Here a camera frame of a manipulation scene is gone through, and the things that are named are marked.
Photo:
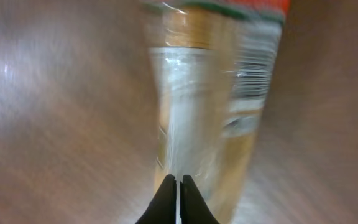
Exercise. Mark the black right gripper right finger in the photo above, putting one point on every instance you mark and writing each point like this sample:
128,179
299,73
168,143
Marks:
193,208

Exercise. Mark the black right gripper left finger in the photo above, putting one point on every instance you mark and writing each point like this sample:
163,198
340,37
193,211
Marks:
162,208

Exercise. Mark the orange spaghetti package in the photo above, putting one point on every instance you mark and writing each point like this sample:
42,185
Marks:
213,63

